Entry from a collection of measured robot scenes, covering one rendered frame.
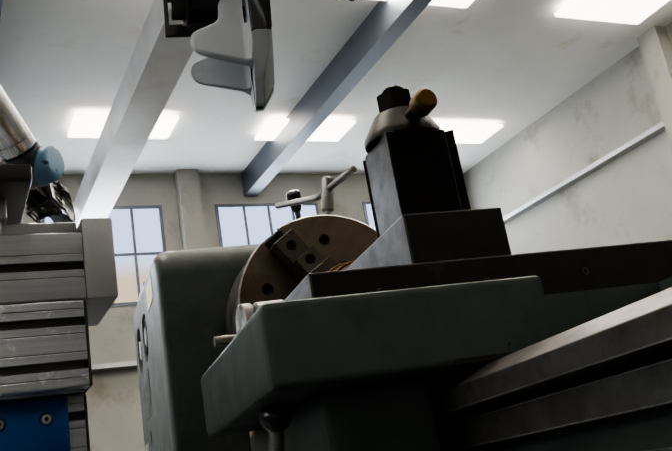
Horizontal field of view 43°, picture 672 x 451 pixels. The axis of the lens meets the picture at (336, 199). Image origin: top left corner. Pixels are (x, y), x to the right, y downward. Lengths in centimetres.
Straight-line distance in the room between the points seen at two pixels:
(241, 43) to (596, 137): 1139
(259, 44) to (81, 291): 40
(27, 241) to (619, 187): 1093
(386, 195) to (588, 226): 1127
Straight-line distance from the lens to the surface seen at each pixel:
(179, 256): 157
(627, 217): 1157
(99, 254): 96
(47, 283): 94
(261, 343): 59
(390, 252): 81
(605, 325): 47
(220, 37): 65
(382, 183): 86
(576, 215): 1227
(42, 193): 204
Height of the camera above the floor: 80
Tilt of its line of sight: 18 degrees up
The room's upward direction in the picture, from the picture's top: 10 degrees counter-clockwise
